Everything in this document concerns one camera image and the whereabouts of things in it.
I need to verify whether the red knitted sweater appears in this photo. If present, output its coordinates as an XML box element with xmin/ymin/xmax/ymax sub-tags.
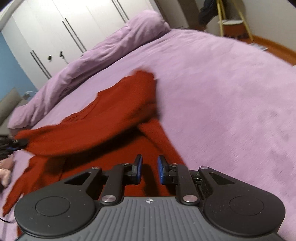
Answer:
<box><xmin>2</xmin><ymin>70</ymin><xmax>193</xmax><ymax>216</ymax></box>

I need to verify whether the black clothing on rack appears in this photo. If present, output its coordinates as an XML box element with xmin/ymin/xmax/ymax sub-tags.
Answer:
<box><xmin>199</xmin><ymin>0</ymin><xmax>218</xmax><ymax>26</ymax></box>

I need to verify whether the purple bed sheet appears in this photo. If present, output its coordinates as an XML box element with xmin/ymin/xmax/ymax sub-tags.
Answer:
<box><xmin>0</xmin><ymin>29</ymin><xmax>296</xmax><ymax>241</ymax></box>

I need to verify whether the pink plush toy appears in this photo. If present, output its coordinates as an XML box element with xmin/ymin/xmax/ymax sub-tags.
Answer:
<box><xmin>0</xmin><ymin>156</ymin><xmax>14</xmax><ymax>188</ymax></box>

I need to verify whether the grey upholstered headboard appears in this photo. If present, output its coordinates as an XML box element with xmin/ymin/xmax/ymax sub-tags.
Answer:
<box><xmin>0</xmin><ymin>88</ymin><xmax>28</xmax><ymax>135</ymax></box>

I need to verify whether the purple rolled duvet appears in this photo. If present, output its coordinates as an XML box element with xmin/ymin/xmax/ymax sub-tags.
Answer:
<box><xmin>8</xmin><ymin>10</ymin><xmax>171</xmax><ymax>130</ymax></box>

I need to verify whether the yellow wooden rack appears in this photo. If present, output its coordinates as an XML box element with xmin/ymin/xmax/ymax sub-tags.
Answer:
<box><xmin>216</xmin><ymin>1</ymin><xmax>254</xmax><ymax>41</ymax></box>

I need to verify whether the white wardrobe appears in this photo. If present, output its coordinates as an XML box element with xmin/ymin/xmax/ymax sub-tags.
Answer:
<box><xmin>1</xmin><ymin>1</ymin><xmax>159</xmax><ymax>88</ymax></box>

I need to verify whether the white charger with cable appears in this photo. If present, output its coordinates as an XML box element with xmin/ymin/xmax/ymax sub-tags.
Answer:
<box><xmin>23</xmin><ymin>91</ymin><xmax>36</xmax><ymax>100</ymax></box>

